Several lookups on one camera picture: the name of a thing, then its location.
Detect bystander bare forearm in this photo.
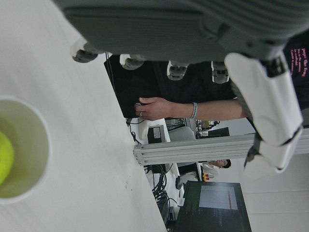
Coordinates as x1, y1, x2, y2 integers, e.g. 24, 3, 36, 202
172, 99, 250, 120

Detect black electronics box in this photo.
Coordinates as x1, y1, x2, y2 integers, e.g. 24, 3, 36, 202
147, 125, 171, 145

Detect seated person white shirt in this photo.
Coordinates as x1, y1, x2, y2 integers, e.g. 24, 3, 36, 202
201, 159, 232, 182

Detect white paper cup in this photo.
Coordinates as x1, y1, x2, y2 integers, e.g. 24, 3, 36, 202
0, 95, 51, 205

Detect black cable bundle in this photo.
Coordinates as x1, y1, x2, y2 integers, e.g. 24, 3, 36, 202
144, 163, 177, 229

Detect small dark monitor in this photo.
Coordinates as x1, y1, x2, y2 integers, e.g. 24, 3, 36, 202
207, 126, 230, 137

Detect black computer monitor lit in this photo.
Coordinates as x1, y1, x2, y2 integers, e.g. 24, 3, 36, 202
173, 180, 252, 232

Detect grey white left robot hand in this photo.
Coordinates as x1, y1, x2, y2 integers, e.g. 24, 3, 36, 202
52, 0, 309, 173

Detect grey chair back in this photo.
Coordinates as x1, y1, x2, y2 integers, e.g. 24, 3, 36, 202
167, 126, 197, 143

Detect yellow-green tennis ball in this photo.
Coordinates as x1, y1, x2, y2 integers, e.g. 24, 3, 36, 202
0, 131, 14, 186

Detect bystander bare hand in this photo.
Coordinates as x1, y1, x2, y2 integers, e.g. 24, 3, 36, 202
134, 97, 173, 121

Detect aluminium extrusion beam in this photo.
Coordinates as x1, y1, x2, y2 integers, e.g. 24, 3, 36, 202
132, 132, 309, 165

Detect black shirt pink print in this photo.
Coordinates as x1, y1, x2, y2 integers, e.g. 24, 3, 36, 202
282, 30, 309, 110

